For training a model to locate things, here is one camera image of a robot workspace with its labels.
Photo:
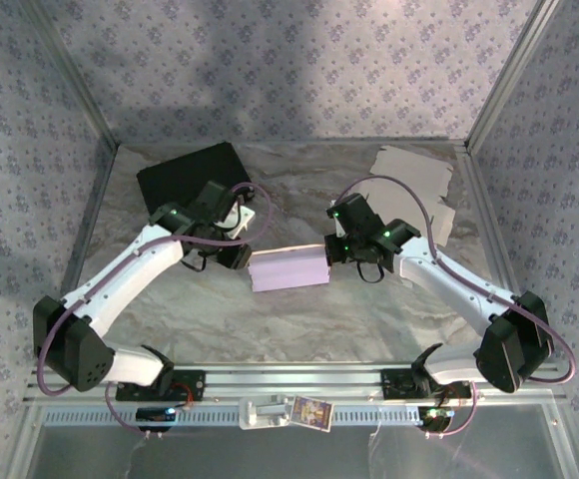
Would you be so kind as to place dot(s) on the white plastic bracket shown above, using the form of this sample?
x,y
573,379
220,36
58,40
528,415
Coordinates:
x,y
262,414

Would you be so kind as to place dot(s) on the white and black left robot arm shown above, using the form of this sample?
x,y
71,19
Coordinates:
x,y
130,269

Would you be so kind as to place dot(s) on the aluminium side rail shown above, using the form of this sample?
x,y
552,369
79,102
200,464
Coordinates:
x,y
99,199
479,199

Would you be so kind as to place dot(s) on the aluminium mounting rail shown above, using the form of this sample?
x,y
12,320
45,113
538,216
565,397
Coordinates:
x,y
294,379

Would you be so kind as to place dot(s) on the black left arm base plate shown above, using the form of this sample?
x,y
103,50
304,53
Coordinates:
x,y
189,386

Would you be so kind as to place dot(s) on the grey metal panel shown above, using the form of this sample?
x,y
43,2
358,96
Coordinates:
x,y
289,454

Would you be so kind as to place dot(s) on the black case with metal latches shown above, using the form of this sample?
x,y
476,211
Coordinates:
x,y
179,174

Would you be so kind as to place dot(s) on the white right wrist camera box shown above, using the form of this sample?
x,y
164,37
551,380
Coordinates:
x,y
338,219

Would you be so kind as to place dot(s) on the white paper box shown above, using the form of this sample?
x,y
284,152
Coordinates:
x,y
409,169

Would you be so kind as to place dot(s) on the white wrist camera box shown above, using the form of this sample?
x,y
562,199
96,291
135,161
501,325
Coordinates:
x,y
338,219
239,222

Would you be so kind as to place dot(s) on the black left controller board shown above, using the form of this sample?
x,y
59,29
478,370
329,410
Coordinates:
x,y
155,416

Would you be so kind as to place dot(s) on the black controller board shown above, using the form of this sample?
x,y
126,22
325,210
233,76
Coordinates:
x,y
436,418
155,416

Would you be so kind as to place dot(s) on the aluminium corner post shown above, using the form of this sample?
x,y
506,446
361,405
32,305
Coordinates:
x,y
76,80
507,80

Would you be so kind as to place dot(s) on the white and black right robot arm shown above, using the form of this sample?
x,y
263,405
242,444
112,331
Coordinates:
x,y
449,284

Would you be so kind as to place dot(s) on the colourful printed card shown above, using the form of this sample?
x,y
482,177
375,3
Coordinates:
x,y
312,412

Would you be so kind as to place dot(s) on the lilac paper box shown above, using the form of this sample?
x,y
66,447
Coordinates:
x,y
289,272

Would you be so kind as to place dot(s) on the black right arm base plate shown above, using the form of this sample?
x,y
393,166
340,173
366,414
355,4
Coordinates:
x,y
394,385

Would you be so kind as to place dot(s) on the aluminium rear rail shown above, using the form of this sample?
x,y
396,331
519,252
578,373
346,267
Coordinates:
x,y
294,142

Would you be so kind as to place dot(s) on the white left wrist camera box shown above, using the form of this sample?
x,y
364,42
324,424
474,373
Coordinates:
x,y
239,222

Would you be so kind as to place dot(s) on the black right controller board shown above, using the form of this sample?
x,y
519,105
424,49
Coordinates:
x,y
436,418

